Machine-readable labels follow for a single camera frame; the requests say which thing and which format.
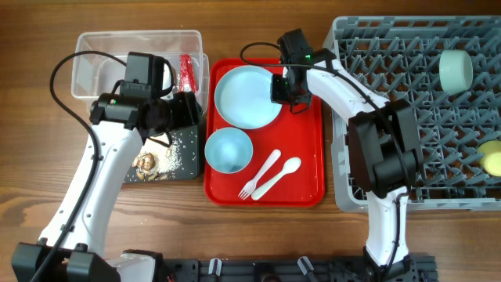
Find black plastic tray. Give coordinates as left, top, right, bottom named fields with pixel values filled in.
left=123, top=117, right=201, bottom=184

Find light blue small bowl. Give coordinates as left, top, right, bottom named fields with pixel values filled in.
left=204, top=127, right=254, bottom=174

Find rice and food scraps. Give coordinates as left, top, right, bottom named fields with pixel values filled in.
left=131, top=125, right=199, bottom=182

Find white plastic spoon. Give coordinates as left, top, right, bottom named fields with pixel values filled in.
left=251, top=157, right=301, bottom=201

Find left black cable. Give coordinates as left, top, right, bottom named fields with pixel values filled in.
left=29, top=49, right=128, bottom=282

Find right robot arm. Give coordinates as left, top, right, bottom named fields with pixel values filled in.
left=271, top=29, right=424, bottom=276

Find white plastic fork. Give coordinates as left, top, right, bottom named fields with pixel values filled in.
left=238, top=149, right=281, bottom=200

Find red sauce packet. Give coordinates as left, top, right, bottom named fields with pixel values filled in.
left=178, top=54, right=198, bottom=92

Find black cable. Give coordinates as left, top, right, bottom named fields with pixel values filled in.
left=239, top=42, right=412, bottom=279
left=29, top=49, right=128, bottom=282

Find yellow plastic cup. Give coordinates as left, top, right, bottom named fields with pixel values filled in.
left=478, top=140, right=501, bottom=176

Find clear plastic bin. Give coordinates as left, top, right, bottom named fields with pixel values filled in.
left=71, top=30, right=210, bottom=111

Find mint green bowl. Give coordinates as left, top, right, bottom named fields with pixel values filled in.
left=439, top=50, right=473, bottom=95

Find red serving tray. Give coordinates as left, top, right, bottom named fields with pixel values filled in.
left=204, top=58, right=325, bottom=208

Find grey dishwasher rack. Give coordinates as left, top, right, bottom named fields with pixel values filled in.
left=323, top=16, right=500, bottom=211

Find right black cable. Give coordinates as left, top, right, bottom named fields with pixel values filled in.
left=239, top=42, right=412, bottom=279

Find light blue plate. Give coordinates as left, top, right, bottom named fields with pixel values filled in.
left=214, top=65, right=282, bottom=129

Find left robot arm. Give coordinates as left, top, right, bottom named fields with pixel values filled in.
left=12, top=52, right=202, bottom=281

